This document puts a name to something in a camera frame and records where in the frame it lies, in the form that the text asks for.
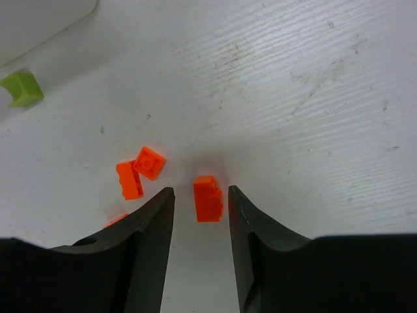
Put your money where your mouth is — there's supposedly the white three-compartment sorting tray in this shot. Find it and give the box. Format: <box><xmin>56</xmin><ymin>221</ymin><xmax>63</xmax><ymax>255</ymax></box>
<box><xmin>1</xmin><ymin>0</ymin><xmax>97</xmax><ymax>67</ymax></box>

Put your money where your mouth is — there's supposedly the orange lego mid right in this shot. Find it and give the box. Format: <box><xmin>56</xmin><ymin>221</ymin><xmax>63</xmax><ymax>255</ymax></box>
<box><xmin>193</xmin><ymin>175</ymin><xmax>223</xmax><ymax>223</ymax></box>

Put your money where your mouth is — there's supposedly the orange lego lowest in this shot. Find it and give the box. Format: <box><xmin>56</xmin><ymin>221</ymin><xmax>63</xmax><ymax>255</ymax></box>
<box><xmin>103</xmin><ymin>213</ymin><xmax>129</xmax><ymax>229</ymax></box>

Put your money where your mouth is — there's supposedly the green lego far right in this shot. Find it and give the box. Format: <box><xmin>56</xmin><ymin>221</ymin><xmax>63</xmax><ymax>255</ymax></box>
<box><xmin>1</xmin><ymin>72</ymin><xmax>44</xmax><ymax>108</ymax></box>

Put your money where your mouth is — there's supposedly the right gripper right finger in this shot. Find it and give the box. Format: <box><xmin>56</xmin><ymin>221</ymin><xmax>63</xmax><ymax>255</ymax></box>
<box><xmin>228</xmin><ymin>186</ymin><xmax>416</xmax><ymax>312</ymax></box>

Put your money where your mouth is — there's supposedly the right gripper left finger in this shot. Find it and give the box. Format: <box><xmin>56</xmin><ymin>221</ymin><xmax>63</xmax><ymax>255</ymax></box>
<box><xmin>1</xmin><ymin>187</ymin><xmax>175</xmax><ymax>312</ymax></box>

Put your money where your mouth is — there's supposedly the orange lego small top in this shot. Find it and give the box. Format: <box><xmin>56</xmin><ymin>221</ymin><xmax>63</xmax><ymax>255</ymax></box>
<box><xmin>115</xmin><ymin>160</ymin><xmax>144</xmax><ymax>201</ymax></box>

